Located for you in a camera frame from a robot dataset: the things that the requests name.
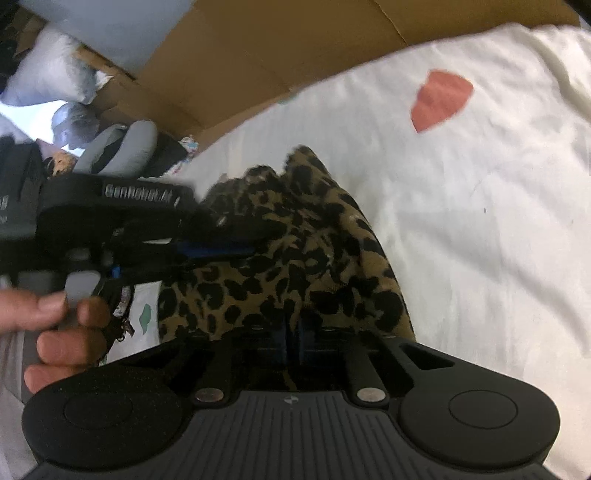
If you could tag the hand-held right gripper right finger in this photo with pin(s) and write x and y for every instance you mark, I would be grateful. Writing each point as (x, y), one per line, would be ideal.
(302, 344)

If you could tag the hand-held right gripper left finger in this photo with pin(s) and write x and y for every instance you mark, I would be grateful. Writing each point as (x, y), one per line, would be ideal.
(280, 344)

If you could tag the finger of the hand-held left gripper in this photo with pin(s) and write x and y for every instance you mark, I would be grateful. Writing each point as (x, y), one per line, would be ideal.
(212, 253)
(240, 228)

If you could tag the leopard print garment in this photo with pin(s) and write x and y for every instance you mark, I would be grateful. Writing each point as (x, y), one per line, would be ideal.
(300, 258)

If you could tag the person's left hand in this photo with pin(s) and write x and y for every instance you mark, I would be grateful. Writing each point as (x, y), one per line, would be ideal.
(64, 346)

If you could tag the brown plush toy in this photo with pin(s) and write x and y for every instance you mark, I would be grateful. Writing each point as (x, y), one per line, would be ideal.
(62, 164)

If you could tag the grey neck pillow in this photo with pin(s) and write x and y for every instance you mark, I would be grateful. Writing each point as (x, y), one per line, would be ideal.
(129, 143)

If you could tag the white purple printed cloth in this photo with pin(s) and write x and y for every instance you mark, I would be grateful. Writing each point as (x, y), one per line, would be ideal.
(189, 145)

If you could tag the white plastic bag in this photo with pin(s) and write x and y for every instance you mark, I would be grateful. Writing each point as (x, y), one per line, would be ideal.
(51, 69)

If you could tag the flattened cardboard box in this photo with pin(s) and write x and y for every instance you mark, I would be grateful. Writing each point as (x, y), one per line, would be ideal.
(277, 46)

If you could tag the white printed blanket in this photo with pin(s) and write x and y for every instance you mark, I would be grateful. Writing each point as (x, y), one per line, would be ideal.
(461, 230)

